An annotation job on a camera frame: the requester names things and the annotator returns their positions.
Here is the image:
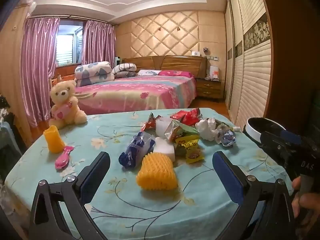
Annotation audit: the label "blue snack wrapper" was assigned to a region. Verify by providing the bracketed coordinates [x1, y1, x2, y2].
[119, 132, 155, 168]

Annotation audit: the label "red snack packet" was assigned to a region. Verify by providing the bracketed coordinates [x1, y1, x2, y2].
[170, 108, 203, 127]

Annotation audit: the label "wooden nightstand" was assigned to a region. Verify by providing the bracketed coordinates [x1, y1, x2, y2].
[196, 77, 222, 102]

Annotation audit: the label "blue white crumpled wrapper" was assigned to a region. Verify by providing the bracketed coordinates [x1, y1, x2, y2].
[216, 127, 237, 147]

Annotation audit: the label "folded white striped quilt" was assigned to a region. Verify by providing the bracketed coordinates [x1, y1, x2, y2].
[111, 63, 138, 78]

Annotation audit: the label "white and orange bag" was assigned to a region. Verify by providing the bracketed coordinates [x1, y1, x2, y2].
[209, 66, 220, 80]

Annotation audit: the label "yellow snack packet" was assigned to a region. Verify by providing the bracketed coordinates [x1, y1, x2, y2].
[174, 134, 205, 164]

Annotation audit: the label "dark brown door panel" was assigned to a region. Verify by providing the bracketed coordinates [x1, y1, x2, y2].
[257, 0, 320, 135]

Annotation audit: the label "yellow foam fruit net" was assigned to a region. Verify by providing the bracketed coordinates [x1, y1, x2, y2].
[136, 153, 178, 190]

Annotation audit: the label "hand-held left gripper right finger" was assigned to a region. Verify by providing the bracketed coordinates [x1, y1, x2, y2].
[212, 151, 297, 240]

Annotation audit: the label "window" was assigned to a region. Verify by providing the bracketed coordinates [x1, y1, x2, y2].
[55, 25, 83, 67]

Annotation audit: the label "pink satin curtain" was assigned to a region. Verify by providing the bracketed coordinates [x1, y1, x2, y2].
[20, 17, 60, 127]
[81, 20, 115, 65]

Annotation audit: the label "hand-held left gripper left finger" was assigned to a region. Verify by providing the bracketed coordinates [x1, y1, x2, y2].
[29, 151, 112, 240]

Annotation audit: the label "folded quilt with blue hearts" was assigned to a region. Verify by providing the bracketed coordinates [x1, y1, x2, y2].
[74, 61, 115, 87]

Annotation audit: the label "wooden headboard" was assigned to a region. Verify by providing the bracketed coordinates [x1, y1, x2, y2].
[122, 55, 208, 79]

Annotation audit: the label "person's right hand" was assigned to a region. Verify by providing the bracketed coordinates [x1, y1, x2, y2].
[291, 176, 320, 220]

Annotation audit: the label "green milk carton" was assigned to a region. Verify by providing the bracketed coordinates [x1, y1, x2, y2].
[164, 119, 199, 142]

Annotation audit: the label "floral turquoise tablecloth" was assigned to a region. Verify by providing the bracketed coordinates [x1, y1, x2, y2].
[4, 107, 294, 240]

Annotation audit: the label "light wooden wardrobe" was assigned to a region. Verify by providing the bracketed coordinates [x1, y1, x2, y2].
[0, 4, 33, 145]

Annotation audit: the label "pink pillow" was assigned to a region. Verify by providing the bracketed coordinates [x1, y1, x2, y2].
[158, 70, 195, 78]

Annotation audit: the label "yellow toy cup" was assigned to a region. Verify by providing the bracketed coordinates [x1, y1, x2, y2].
[44, 125, 66, 153]

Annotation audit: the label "red striped snack wrapper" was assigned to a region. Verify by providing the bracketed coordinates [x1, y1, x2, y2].
[141, 112, 163, 132]

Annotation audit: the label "white pillow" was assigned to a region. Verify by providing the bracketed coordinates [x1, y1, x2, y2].
[137, 69, 162, 77]

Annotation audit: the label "white foam block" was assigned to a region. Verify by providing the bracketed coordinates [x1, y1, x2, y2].
[153, 137, 175, 161]

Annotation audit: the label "white crumpled tissue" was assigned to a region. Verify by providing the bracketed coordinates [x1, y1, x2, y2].
[195, 118, 220, 141]

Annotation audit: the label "dark clothes pile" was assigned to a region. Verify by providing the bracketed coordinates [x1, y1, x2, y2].
[0, 94, 10, 120]

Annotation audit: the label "green spout pouch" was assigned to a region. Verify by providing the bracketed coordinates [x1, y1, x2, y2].
[215, 120, 242, 132]

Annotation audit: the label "cream teddy bear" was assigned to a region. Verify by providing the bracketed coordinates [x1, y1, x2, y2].
[49, 80, 87, 126]

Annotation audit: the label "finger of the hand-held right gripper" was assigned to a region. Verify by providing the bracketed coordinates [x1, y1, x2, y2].
[259, 129, 302, 159]

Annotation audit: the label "bed with pink floral sheet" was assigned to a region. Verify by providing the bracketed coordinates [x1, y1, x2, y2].
[74, 76, 198, 115]

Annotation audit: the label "white bin with black liner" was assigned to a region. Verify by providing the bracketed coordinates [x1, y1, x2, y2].
[244, 117, 288, 143]

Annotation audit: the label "slatted closet doors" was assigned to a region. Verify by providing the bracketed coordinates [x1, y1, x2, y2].
[224, 0, 273, 130]

